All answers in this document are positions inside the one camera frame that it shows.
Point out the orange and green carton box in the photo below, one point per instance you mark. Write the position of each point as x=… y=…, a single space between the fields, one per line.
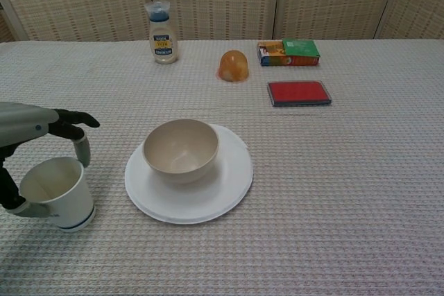
x=288 y=53

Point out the orange jelly cup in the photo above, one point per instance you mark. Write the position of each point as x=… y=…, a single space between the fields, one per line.
x=232 y=65

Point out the white paper cup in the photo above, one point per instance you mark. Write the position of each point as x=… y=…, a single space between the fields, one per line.
x=66 y=188

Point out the pale woven tablecloth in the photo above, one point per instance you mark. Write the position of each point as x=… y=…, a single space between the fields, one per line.
x=329 y=188

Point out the red ink pad case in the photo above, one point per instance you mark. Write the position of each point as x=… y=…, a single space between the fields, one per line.
x=298 y=92

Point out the beige bowl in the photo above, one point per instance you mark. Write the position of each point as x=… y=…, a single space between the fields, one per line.
x=180 y=171

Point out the mayonnaise bottle with blue cap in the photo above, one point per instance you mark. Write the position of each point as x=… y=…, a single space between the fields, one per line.
x=163 y=50

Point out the left silver and black robot hand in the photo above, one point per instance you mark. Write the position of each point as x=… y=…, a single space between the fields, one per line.
x=24 y=122

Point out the white paper plate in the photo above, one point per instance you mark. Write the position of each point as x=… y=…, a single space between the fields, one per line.
x=225 y=195

